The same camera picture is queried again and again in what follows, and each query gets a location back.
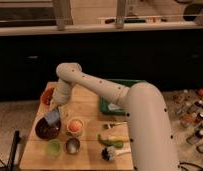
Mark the blue sponge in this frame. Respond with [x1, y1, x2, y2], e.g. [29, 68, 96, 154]
[44, 109, 60, 125]

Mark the dark purple bowl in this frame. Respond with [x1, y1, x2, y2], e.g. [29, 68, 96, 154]
[35, 118, 61, 140]

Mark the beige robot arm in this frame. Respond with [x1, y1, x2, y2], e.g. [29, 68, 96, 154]
[53, 63, 181, 171]

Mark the green tray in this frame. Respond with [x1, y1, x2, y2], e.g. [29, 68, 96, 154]
[99, 79, 139, 116]

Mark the yellow cup with orange ball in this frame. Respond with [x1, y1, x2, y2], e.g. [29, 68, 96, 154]
[67, 117, 84, 136]

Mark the toy corn cob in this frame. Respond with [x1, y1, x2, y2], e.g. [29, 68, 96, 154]
[97, 135, 128, 149]

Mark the wooden cutting board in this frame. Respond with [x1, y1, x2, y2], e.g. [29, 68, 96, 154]
[19, 85, 133, 171]

